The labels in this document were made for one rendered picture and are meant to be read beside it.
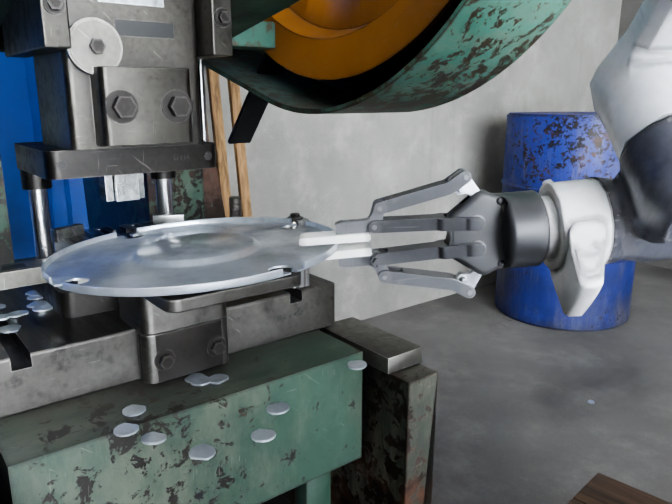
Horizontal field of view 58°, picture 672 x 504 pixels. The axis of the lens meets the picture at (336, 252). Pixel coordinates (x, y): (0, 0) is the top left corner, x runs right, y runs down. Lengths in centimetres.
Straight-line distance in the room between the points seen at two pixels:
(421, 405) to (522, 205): 29
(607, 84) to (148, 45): 47
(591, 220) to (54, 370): 54
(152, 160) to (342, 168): 177
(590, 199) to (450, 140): 230
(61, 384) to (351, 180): 195
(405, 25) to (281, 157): 150
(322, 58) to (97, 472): 65
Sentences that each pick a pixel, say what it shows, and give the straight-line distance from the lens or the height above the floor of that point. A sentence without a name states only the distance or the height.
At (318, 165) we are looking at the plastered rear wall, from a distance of 240.
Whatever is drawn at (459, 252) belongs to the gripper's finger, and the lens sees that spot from 61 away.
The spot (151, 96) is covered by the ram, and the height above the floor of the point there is 95.
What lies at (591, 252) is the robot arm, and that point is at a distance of 60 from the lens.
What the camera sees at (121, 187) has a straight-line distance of 79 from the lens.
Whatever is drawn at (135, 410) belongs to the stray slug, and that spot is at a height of 65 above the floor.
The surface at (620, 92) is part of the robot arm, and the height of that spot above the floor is 95.
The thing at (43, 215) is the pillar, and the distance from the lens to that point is 85.
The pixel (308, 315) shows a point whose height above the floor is 67.
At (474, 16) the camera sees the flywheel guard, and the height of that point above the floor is 103.
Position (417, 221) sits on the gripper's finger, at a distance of 60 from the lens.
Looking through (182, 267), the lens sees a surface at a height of 79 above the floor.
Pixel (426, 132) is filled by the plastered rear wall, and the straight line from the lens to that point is 278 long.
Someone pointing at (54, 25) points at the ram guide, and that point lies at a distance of 67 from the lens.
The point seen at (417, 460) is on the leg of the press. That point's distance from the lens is 80.
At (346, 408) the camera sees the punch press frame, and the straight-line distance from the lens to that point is 77.
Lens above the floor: 94
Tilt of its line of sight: 14 degrees down
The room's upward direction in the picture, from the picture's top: straight up
